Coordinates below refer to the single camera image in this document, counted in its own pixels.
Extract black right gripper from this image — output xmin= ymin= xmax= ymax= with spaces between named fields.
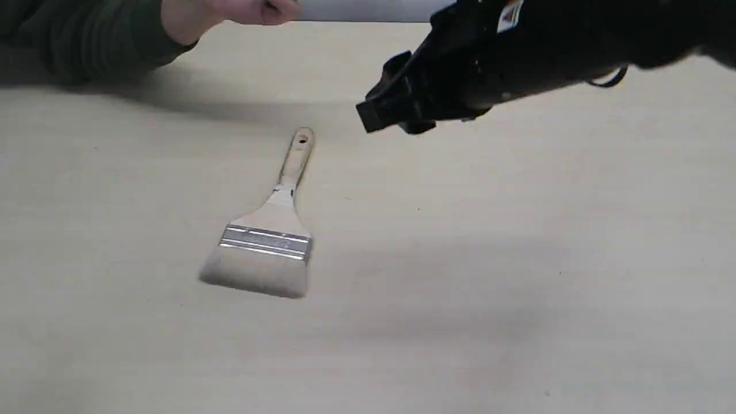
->
xmin=356 ymin=1 xmax=553 ymax=135

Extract wide white paint brush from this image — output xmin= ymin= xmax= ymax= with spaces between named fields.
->
xmin=199 ymin=126 xmax=315 ymax=299

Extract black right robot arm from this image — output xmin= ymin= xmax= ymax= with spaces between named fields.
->
xmin=356 ymin=1 xmax=735 ymax=135

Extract forearm in dark green sleeve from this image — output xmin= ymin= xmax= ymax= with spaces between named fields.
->
xmin=2 ymin=1 xmax=231 ymax=83

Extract person's bare open hand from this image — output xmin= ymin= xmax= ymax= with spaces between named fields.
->
xmin=204 ymin=1 xmax=301 ymax=26

